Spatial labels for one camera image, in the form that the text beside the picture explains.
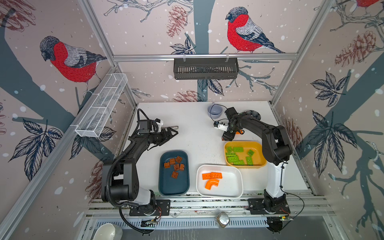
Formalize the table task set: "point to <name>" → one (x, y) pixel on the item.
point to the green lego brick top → (249, 161)
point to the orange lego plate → (207, 176)
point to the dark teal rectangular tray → (169, 186)
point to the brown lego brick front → (178, 159)
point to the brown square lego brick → (182, 167)
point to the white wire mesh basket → (95, 119)
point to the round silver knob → (223, 219)
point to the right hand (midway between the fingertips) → (227, 135)
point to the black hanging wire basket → (206, 68)
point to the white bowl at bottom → (106, 231)
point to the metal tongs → (175, 127)
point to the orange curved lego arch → (210, 182)
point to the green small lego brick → (229, 148)
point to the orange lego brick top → (216, 175)
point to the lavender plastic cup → (214, 111)
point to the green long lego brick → (239, 162)
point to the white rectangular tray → (230, 186)
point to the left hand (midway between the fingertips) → (172, 135)
